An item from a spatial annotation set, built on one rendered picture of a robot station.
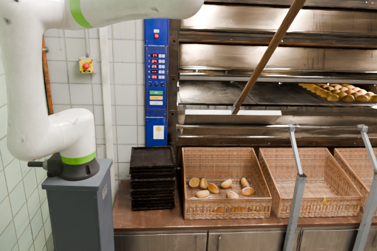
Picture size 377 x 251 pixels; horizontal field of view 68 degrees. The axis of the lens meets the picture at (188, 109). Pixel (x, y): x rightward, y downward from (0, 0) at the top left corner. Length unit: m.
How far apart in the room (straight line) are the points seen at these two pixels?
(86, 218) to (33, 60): 0.62
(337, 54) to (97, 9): 1.83
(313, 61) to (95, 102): 1.58
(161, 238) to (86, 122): 1.06
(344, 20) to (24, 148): 2.05
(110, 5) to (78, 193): 0.68
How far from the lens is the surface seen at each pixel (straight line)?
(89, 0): 0.85
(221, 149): 2.17
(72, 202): 1.17
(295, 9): 0.93
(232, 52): 2.01
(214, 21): 1.95
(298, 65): 2.16
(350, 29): 2.30
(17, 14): 0.87
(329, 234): 2.18
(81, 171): 1.13
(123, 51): 1.96
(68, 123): 1.03
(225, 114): 1.59
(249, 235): 1.97
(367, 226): 2.19
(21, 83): 0.92
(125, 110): 2.06
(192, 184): 2.11
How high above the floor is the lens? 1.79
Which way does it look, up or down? 18 degrees down
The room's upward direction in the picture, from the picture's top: 2 degrees clockwise
